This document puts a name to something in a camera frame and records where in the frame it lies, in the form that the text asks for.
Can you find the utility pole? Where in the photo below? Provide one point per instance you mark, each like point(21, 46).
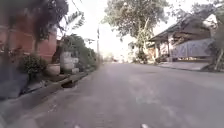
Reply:
point(98, 43)

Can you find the grey asphalt road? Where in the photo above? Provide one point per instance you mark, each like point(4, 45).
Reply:
point(133, 96)

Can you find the pale concrete planter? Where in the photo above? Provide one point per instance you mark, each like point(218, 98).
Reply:
point(68, 61)

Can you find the large green tree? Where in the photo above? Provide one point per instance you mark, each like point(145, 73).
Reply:
point(136, 16)

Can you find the palm fronds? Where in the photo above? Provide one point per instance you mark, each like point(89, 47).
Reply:
point(74, 20)

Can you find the round planter pot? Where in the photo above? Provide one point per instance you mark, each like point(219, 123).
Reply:
point(53, 69)

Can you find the robot's own part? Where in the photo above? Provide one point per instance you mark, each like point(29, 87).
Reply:
point(144, 126)
point(76, 126)

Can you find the concrete driveway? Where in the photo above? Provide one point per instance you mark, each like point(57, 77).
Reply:
point(183, 65)

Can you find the house with dark roof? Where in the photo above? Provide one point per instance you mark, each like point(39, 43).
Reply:
point(186, 36)

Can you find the concrete kerb with drain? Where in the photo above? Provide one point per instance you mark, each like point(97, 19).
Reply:
point(36, 90)

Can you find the green bush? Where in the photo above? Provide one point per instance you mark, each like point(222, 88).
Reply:
point(31, 65)

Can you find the dark leafy tree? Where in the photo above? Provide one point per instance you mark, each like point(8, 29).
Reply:
point(46, 16)

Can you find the red brick building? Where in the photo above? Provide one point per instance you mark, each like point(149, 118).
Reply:
point(20, 38)

